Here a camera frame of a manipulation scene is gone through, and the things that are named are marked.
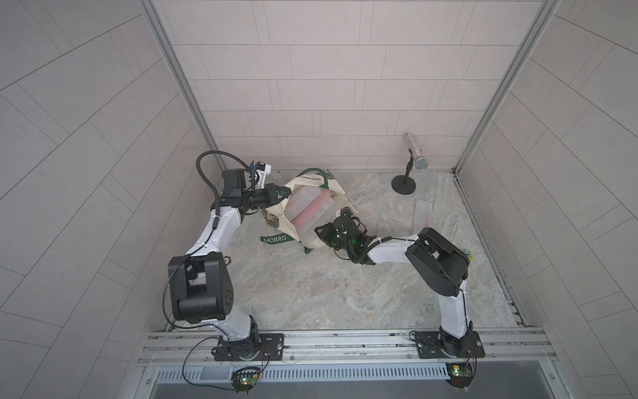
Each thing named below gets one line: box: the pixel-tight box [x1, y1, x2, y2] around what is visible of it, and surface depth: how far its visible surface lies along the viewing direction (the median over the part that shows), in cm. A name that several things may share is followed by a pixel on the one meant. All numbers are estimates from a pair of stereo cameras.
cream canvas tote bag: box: [260, 167, 359, 254], surface depth 91 cm
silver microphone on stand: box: [391, 133, 430, 196], surface depth 111 cm
